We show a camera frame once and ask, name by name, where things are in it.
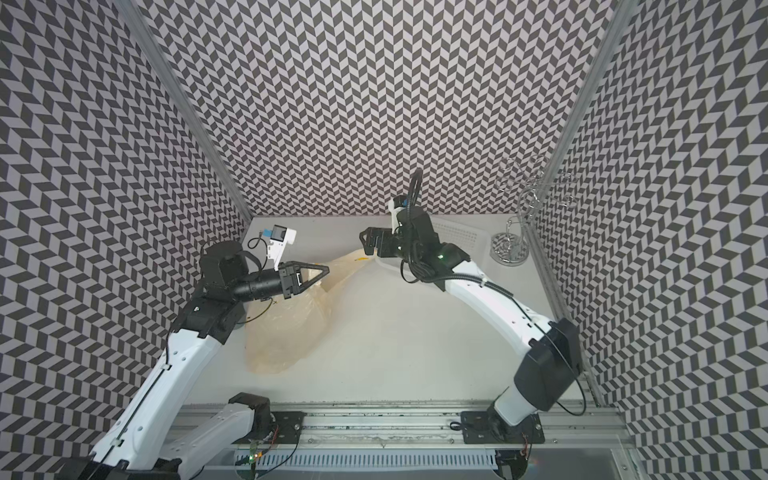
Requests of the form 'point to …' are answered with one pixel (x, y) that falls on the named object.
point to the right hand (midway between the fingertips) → (375, 241)
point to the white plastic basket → (473, 235)
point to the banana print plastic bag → (279, 331)
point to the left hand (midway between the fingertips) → (327, 276)
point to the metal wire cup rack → (510, 247)
